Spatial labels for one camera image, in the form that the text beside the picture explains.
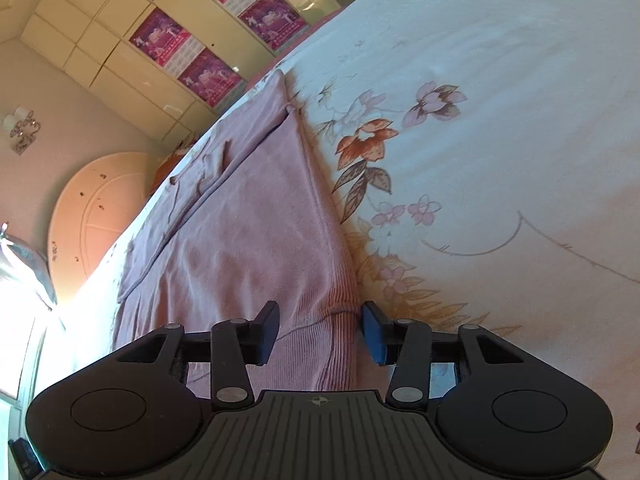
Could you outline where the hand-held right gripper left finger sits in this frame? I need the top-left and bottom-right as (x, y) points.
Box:
(115, 300), (280, 408)

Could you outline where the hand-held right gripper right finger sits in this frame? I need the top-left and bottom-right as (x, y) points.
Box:
(361, 300), (526, 408)

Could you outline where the pink long-sleeved sweater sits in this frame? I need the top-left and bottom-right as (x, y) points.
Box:
(111, 71), (375, 402)

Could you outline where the orange striped pillow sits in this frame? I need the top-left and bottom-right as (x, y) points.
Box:
(149, 146), (195, 197)

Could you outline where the cream arched bed headboard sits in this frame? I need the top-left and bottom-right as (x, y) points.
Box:
(47, 152), (167, 282)

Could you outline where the grey tied-back curtain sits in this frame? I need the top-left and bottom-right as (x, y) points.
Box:
(0, 221), (59, 313)

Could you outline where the bright window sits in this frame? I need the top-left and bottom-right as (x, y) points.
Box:
(0, 305), (48, 413)

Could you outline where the cream built-in wardrobe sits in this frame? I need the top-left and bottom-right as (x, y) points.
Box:
(20, 0), (362, 147)

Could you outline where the purple wall poster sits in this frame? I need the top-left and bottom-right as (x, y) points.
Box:
(129, 8), (192, 68)
(177, 49), (246, 110)
(237, 0), (308, 52)

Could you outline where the ornate wall lamp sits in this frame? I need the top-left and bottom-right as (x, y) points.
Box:
(2, 105), (41, 156)

